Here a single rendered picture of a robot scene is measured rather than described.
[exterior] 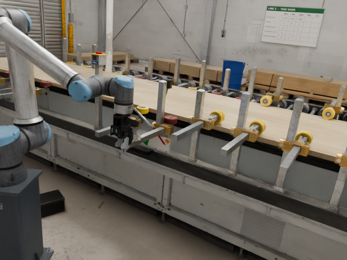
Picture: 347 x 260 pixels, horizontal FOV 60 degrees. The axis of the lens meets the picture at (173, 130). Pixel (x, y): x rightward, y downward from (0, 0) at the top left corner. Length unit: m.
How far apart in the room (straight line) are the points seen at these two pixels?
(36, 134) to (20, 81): 0.29
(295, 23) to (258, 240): 7.20
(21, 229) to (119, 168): 0.97
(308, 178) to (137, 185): 1.28
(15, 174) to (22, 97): 0.40
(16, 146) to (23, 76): 0.36
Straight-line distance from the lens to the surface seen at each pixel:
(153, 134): 1.69
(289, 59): 8.77
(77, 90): 1.34
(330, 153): 1.72
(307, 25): 8.69
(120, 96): 1.40
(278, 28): 8.83
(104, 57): 2.06
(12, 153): 1.70
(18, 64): 1.74
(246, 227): 2.10
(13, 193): 1.70
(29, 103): 1.77
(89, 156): 2.72
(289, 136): 1.52
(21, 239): 1.87
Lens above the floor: 1.45
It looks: 19 degrees down
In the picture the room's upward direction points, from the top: 5 degrees clockwise
